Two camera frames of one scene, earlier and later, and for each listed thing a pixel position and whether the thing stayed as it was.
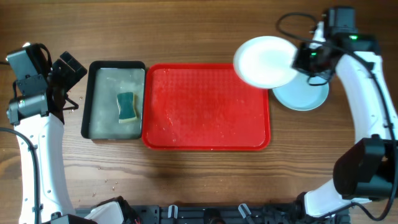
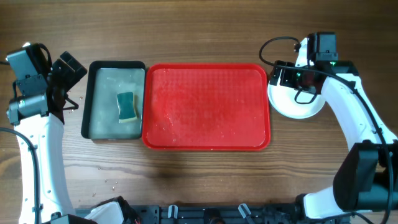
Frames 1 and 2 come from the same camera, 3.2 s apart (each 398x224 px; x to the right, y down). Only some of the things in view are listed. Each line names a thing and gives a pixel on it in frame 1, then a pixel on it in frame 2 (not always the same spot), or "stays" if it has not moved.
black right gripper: x=298 y=62 -> x=286 y=81
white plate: x=265 y=61 -> x=282 y=99
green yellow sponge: x=125 y=103 stays
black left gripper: x=61 y=66 stays
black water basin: x=106 y=79 stays
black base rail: x=225 y=214 stays
